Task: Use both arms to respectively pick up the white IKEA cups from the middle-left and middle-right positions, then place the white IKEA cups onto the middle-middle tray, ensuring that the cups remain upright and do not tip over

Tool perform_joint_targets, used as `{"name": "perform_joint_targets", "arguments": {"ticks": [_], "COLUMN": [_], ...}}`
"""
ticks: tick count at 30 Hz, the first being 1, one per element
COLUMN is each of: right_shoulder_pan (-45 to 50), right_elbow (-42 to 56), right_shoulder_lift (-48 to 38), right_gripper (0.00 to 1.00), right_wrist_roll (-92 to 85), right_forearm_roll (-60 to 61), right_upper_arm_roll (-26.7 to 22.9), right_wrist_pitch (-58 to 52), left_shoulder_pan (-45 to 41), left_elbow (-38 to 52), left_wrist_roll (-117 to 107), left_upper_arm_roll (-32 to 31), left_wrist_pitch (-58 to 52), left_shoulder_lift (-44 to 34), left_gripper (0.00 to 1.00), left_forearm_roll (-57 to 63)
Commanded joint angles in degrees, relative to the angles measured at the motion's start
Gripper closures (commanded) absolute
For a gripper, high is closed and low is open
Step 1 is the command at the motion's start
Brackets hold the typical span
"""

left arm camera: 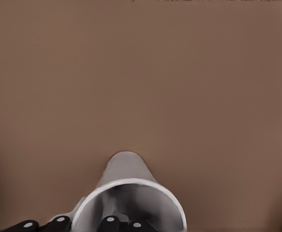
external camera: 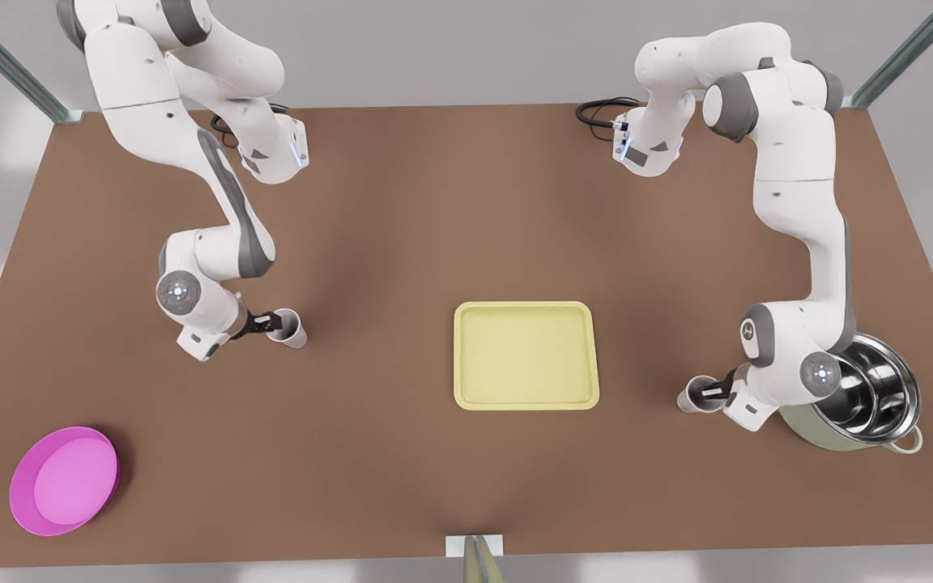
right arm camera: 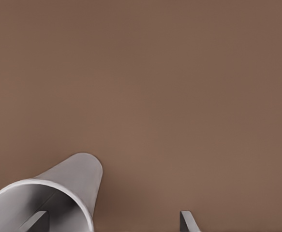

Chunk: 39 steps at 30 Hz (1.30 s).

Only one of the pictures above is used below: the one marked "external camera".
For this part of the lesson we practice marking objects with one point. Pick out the white cup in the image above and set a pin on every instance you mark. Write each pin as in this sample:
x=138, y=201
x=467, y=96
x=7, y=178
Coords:
x=289, y=329
x=693, y=396

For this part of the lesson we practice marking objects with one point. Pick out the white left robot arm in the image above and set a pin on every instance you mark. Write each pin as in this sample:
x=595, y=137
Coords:
x=790, y=162

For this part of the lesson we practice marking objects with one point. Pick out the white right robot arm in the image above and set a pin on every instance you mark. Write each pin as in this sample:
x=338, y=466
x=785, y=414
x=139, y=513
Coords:
x=142, y=113

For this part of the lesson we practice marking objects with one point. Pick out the yellow tray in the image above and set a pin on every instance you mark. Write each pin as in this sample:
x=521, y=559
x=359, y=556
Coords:
x=526, y=355

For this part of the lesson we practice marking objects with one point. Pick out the steel pot with green base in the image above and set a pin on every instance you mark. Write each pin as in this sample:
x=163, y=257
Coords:
x=867, y=401

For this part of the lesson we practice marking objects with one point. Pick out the pink bowl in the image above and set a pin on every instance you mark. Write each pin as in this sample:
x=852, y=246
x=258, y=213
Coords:
x=64, y=481

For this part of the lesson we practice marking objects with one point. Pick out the silver frame post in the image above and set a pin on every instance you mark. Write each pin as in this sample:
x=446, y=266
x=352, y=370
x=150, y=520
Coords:
x=908, y=53
x=479, y=559
x=9, y=61

